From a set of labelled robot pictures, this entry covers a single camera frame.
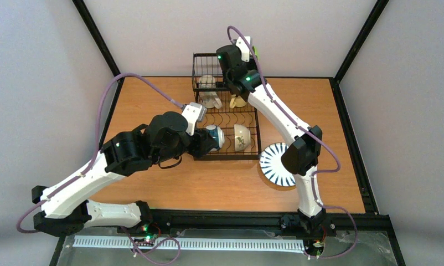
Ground dark teal spotted bowl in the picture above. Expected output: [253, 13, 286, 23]
[205, 125, 225, 152]

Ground white bowl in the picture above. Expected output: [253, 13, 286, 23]
[234, 124, 251, 152]

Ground black wire dish rack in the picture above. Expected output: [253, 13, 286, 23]
[192, 53, 261, 161]

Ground white floral mug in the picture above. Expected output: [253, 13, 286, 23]
[197, 75, 223, 109]

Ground yellow mug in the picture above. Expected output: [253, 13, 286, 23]
[229, 95, 247, 109]

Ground white black striped plate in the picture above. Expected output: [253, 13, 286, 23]
[259, 142, 296, 187]

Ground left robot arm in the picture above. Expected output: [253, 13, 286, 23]
[32, 111, 218, 237]

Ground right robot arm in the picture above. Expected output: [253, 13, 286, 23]
[216, 44, 322, 218]

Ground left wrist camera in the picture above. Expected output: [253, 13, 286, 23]
[182, 102, 207, 136]

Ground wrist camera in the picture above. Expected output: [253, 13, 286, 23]
[235, 36, 252, 63]
[182, 102, 207, 136]

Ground black enclosure frame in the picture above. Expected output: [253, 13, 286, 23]
[49, 1, 405, 265]

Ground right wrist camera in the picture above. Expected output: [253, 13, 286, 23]
[235, 36, 252, 63]

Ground white slotted cable duct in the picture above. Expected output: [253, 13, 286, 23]
[72, 236, 304, 253]

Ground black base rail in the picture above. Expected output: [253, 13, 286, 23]
[130, 209, 393, 239]

